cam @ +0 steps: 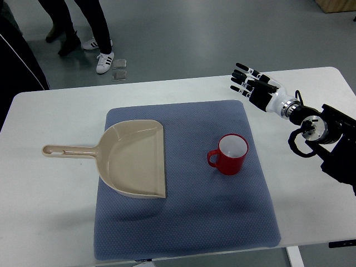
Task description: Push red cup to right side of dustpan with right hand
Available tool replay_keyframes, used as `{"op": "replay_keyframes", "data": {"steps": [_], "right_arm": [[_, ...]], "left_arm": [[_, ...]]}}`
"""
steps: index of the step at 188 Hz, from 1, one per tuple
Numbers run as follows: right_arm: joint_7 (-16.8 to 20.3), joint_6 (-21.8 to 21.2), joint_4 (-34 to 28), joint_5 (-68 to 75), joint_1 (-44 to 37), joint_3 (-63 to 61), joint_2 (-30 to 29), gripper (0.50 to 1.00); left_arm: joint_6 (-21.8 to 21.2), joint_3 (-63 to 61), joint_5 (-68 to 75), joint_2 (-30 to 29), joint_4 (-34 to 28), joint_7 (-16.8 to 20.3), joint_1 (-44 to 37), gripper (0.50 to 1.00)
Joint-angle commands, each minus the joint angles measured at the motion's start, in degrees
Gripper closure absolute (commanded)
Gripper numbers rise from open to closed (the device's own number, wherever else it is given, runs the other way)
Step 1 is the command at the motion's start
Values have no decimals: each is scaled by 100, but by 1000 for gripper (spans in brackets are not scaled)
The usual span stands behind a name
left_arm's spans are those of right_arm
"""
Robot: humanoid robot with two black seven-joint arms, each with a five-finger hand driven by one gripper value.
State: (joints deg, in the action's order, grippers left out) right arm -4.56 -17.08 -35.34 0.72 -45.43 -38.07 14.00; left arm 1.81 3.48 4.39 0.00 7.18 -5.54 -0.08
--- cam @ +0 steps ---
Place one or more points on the wooden box corner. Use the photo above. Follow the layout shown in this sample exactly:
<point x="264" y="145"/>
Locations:
<point x="336" y="6"/>

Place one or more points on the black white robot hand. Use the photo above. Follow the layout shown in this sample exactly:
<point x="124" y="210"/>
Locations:
<point x="263" y="91"/>

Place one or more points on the blue grey cushion mat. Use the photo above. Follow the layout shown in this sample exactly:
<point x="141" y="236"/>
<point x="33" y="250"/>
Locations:
<point x="204" y="211"/>

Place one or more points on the floor socket plate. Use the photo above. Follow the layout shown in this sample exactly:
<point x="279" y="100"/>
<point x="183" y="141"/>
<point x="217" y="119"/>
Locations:
<point x="119" y="75"/>
<point x="119" y="64"/>

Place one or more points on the person in black trousers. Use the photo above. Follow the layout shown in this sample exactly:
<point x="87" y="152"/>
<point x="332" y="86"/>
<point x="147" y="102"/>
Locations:
<point x="93" y="12"/>

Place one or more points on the white table leg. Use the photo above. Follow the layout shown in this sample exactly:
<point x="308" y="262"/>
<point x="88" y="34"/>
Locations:
<point x="294" y="256"/>

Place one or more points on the person with brown shoes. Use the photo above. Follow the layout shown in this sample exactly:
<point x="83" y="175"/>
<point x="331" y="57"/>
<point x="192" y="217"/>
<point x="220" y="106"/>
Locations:
<point x="61" y="23"/>

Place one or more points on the lower floor socket plate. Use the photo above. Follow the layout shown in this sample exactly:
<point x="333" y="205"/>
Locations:
<point x="119" y="75"/>

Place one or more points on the black jacket at left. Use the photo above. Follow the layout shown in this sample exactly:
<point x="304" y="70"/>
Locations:
<point x="20" y="71"/>

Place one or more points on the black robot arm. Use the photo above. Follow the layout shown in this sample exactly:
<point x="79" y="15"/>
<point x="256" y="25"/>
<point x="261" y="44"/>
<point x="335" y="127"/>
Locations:
<point x="329" y="134"/>

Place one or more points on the red cup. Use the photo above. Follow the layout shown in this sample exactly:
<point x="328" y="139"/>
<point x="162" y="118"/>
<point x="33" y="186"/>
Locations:
<point x="230" y="154"/>

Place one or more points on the upper floor socket plate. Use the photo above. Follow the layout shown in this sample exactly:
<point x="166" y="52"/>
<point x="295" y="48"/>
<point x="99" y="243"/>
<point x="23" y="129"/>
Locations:
<point x="119" y="64"/>

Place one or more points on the beige plastic dustpan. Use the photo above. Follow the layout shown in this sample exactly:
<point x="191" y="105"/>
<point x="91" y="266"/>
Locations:
<point x="130" y="158"/>

